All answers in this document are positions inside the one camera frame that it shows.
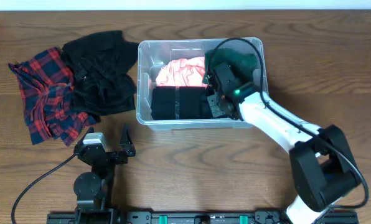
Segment dark green cloth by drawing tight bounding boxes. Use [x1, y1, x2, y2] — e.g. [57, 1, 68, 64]
[202, 48, 258, 84]

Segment pink cloth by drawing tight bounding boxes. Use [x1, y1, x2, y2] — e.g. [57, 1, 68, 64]
[156, 57, 207, 88]

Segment black cloth with band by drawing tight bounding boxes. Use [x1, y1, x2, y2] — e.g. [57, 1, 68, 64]
[151, 86, 213, 120]

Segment red navy plaid shirt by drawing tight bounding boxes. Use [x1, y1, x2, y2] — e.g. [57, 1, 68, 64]
[8, 47, 100, 146]

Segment black garment pile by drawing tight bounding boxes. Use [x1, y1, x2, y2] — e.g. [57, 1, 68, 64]
[61, 30, 139, 116]

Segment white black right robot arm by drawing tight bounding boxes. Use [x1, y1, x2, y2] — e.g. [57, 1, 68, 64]
[207, 63, 367, 223]

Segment clear plastic storage bin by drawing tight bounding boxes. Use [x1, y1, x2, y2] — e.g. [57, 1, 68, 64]
[136, 37, 264, 131]

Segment black mounting rail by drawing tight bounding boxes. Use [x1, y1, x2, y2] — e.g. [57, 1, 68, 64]
[47, 210, 359, 224]

